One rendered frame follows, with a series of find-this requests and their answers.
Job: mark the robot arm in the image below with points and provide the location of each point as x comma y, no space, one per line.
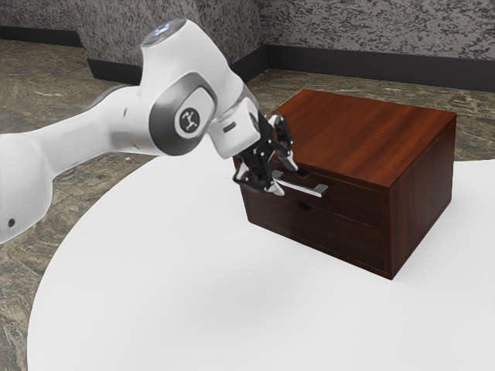
116,127

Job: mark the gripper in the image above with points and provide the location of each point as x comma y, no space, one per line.
260,144

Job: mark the brown wooden drawer cabinet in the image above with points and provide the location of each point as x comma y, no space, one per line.
359,178

